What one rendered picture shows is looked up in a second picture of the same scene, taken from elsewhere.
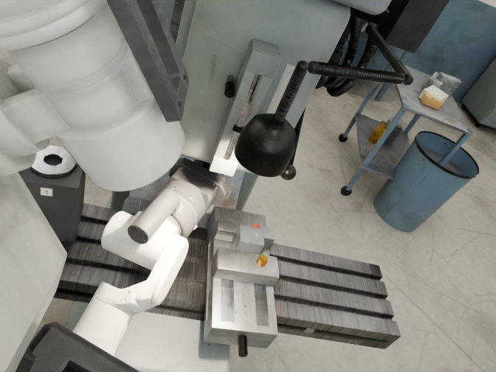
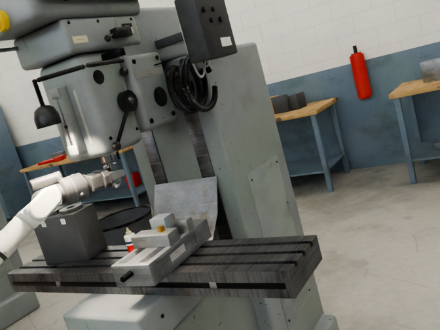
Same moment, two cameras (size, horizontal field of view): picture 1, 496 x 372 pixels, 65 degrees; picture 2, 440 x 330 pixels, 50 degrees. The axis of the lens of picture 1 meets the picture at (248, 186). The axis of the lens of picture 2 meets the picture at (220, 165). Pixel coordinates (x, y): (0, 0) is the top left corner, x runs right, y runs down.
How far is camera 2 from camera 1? 1.40 m
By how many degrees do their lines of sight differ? 53
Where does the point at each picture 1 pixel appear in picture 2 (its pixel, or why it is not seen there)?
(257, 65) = (52, 95)
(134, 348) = (94, 308)
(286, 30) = (64, 78)
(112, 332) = (12, 226)
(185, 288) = not seen: hidden behind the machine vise
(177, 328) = (127, 299)
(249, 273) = (148, 236)
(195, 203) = (75, 178)
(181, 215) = (61, 181)
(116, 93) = not seen: outside the picture
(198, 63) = not seen: hidden behind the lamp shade
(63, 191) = (69, 219)
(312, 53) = (76, 80)
